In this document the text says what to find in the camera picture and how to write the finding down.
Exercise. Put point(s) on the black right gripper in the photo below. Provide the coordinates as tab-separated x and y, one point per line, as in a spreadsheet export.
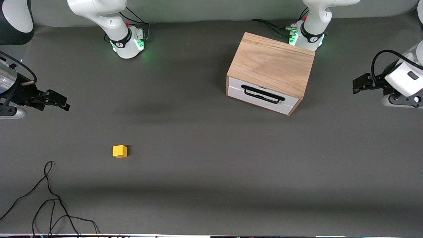
23	93

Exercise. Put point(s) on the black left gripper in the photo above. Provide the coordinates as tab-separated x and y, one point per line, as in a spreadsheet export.
377	84

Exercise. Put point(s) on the yellow cube block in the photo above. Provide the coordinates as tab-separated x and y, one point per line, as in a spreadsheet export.
119	151

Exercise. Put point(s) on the white-fronted wooden drawer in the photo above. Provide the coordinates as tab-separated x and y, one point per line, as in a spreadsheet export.
238	91

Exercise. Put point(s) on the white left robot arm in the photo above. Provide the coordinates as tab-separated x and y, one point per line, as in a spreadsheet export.
401	77

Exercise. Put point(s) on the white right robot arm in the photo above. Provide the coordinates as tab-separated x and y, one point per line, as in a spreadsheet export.
123	39

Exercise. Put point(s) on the wooden drawer cabinet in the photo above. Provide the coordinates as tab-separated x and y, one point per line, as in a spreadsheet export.
272	62

